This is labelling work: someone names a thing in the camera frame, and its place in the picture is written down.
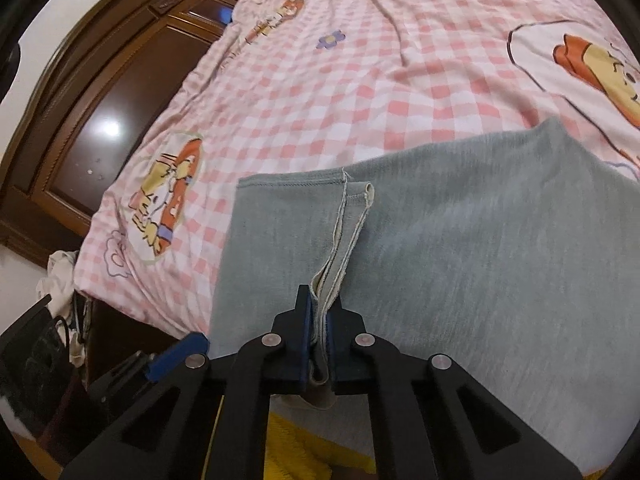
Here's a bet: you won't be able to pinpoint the white cloth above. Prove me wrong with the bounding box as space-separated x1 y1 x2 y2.
36 250 89 366

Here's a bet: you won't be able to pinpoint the yellow fuzzy garment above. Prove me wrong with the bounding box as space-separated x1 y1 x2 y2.
205 395 377 480

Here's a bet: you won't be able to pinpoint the dark wooden wardrobe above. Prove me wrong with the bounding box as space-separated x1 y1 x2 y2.
0 0 296 268

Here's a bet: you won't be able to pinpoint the black bag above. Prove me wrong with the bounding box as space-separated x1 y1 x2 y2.
0 295 88 461

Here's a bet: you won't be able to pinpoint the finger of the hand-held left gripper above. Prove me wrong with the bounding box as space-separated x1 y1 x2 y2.
87 331 211 406

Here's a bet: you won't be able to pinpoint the grey pants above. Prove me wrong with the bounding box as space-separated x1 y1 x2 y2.
207 117 640 476

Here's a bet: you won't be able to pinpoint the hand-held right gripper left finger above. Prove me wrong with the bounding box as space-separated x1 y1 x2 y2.
60 284 321 480

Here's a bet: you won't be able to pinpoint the pink checked printed blanket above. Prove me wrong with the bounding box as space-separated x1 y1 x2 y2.
72 0 640 341

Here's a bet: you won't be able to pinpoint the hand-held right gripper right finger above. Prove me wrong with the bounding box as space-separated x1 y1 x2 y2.
322 296 583 480

